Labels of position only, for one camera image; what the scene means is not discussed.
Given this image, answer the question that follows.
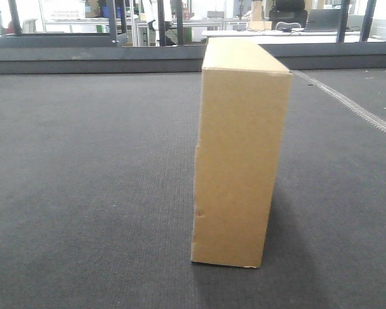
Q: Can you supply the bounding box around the grey conveyor side rail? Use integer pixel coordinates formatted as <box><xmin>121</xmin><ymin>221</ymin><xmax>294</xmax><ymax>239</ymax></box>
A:
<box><xmin>0</xmin><ymin>39</ymin><xmax>386</xmax><ymax>75</ymax></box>

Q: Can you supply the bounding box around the black laptop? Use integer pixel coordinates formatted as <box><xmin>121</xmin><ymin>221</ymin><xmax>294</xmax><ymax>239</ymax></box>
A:
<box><xmin>292</xmin><ymin>9</ymin><xmax>341</xmax><ymax>32</ymax></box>

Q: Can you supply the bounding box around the brown cardboard box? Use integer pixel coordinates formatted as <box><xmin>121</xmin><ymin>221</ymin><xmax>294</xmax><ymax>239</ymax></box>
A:
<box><xmin>191</xmin><ymin>37</ymin><xmax>292</xmax><ymax>268</ymax></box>

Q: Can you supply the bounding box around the white background table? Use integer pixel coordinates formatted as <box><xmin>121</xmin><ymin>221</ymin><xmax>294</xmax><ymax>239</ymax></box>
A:
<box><xmin>201</xmin><ymin>29</ymin><xmax>379</xmax><ymax>45</ymax></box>

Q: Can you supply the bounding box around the black office chair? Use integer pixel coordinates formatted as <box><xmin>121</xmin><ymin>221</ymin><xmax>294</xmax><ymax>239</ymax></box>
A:
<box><xmin>269</xmin><ymin>0</ymin><xmax>308</xmax><ymax>29</ymax></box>

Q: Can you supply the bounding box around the small background cardboard box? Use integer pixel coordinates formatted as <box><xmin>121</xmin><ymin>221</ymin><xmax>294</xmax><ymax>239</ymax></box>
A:
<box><xmin>246</xmin><ymin>20</ymin><xmax>272</xmax><ymax>32</ymax></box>

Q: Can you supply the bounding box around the dark grey conveyor belt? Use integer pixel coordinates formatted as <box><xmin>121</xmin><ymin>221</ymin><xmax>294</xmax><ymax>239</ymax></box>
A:
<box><xmin>0</xmin><ymin>69</ymin><xmax>386</xmax><ymax>308</ymax></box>

